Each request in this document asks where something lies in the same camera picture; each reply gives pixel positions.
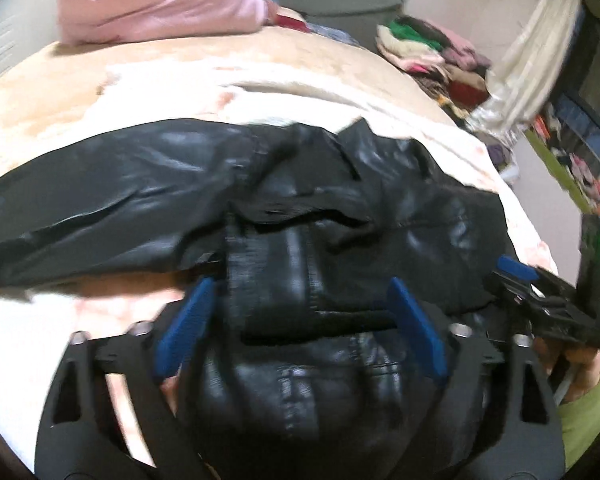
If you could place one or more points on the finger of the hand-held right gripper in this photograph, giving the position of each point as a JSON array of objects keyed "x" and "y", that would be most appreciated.
[{"x": 517, "y": 267}]

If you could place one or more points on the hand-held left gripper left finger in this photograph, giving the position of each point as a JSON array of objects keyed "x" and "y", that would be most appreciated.
[{"x": 187, "y": 325}]

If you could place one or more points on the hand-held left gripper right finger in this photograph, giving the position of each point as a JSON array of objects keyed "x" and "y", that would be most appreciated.
[{"x": 417, "y": 330}]

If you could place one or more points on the black leather jacket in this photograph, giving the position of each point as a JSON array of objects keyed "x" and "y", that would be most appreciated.
[{"x": 290, "y": 240}]

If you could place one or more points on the pile of mixed clothes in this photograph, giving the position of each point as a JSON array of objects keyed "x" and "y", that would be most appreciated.
[{"x": 430, "y": 55}]

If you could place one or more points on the person's right hand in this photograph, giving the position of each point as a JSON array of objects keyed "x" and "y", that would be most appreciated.
[{"x": 577, "y": 362}]

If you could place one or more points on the shelf with colourful things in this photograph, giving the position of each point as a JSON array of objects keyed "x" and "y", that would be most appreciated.
[{"x": 575, "y": 140}]

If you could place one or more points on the white curtain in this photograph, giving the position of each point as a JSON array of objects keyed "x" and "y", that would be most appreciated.
[{"x": 535, "y": 45}]

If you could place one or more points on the red cloth item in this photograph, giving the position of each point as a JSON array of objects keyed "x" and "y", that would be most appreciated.
[{"x": 291, "y": 21}]

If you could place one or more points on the pink puffer jacket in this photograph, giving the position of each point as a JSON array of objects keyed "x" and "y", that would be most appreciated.
[{"x": 160, "y": 0}]

